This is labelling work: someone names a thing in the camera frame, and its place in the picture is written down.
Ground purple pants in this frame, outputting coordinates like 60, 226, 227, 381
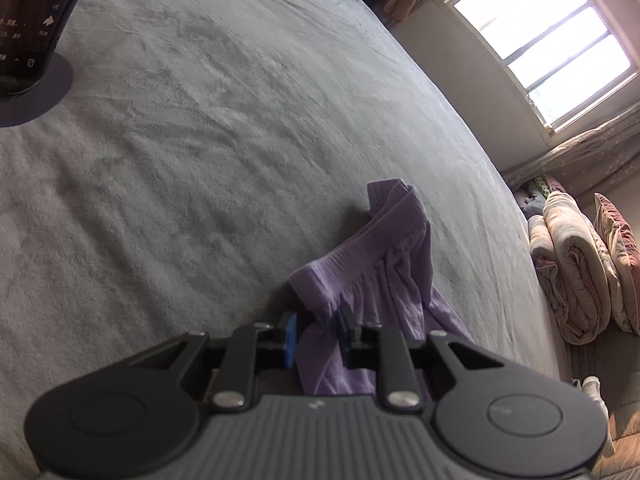
288, 179, 473, 397

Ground round grey stand base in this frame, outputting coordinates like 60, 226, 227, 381
0, 54, 75, 129

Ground white fluffy throw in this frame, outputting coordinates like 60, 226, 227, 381
570, 375, 617, 459

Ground grey floral curtain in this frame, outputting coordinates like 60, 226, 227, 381
504, 109, 640, 197

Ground grey bed blanket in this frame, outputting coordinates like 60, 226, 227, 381
0, 0, 562, 480

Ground pink pillow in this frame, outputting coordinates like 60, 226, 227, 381
594, 192, 640, 336

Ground black tablet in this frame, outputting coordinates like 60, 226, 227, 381
0, 0, 94, 99

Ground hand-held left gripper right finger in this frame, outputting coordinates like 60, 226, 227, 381
336, 307, 506, 411

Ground blue-grey cloth bundle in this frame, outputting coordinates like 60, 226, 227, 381
519, 187, 547, 219

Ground window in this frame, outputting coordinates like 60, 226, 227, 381
451, 0, 640, 134

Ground rolled beige pink quilt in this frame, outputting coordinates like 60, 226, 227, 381
528, 191, 614, 346

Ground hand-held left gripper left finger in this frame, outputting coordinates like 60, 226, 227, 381
131, 311, 301, 409

